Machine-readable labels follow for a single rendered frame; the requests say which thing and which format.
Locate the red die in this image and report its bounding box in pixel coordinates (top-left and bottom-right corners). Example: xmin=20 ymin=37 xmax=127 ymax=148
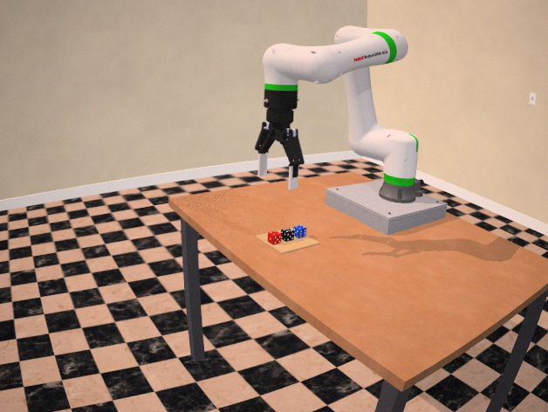
xmin=268 ymin=231 xmax=282 ymax=244

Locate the blue die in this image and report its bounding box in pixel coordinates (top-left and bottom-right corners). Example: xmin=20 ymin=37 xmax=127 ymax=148
xmin=293 ymin=225 xmax=306 ymax=238

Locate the tan square mat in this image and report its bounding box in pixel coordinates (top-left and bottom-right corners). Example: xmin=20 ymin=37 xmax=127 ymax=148
xmin=255 ymin=233 xmax=319 ymax=254

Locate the black die with white pips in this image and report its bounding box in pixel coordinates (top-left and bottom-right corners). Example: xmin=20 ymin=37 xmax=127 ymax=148
xmin=281 ymin=228 xmax=294 ymax=242

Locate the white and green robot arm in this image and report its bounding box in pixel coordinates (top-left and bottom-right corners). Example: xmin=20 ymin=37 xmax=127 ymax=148
xmin=263 ymin=26 xmax=424 ymax=203

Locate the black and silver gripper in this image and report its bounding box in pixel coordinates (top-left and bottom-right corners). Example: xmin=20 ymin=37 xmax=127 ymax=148
xmin=255 ymin=108 xmax=305 ymax=189

